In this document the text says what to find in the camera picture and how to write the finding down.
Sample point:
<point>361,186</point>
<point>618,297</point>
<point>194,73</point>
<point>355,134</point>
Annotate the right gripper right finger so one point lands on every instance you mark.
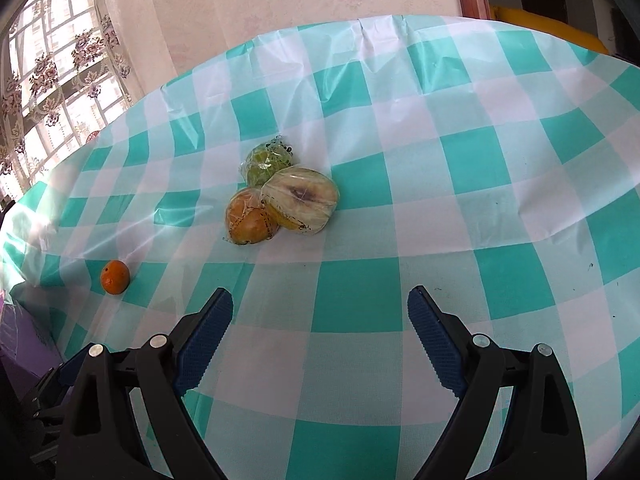
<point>541,438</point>

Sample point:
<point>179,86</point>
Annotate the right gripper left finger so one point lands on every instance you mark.
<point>100,438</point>

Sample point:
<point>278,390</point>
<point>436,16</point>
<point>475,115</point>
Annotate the small orange tangerine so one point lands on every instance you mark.
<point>115,277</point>

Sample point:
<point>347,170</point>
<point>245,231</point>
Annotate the orange fruit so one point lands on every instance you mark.
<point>247,219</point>

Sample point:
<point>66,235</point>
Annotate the yellow-green pear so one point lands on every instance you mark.
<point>300,199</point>

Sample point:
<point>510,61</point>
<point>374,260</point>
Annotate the green fruit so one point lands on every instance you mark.
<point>265,160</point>

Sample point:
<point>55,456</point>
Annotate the purple cardboard box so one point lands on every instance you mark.
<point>27,350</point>

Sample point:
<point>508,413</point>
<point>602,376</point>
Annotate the black chair back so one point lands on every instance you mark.
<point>5,205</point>

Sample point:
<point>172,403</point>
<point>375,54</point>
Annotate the floral lace curtain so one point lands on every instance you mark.
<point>64,76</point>

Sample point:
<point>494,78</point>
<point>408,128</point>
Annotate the teal white checkered tablecloth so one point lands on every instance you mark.
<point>497,167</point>

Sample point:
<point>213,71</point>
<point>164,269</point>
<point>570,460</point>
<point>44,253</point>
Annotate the yellow sofa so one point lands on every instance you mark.
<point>549,26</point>

